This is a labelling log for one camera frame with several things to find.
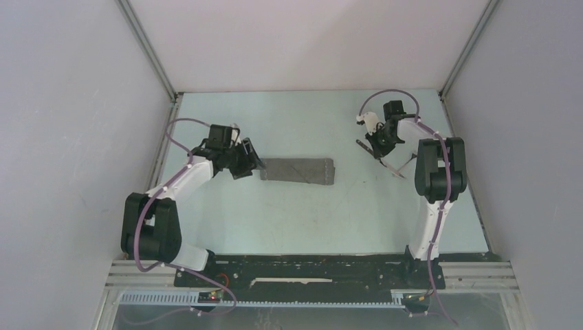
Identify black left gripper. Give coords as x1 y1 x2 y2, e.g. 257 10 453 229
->
223 138 265 180

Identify silver metal utensil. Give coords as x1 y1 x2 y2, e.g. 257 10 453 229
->
355 139 405 179

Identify grey cloth napkin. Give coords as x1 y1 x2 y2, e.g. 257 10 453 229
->
259 158 336 186

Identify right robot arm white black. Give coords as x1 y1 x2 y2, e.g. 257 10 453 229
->
356 112 468 261

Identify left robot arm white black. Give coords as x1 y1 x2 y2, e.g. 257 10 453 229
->
120 137 263 287

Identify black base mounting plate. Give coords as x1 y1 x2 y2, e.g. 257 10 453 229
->
202 254 446 304

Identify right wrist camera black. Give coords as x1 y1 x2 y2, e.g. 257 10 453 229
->
383 100 407 121

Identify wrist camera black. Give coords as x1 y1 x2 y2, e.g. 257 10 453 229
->
383 100 407 121
205 124 240 151

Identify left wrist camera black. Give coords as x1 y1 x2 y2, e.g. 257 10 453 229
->
205 124 240 151

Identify aluminium frame rail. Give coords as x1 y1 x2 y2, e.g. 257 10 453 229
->
105 261 519 293

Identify white cable duct strip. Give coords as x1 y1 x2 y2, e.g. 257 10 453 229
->
119 291 404 309

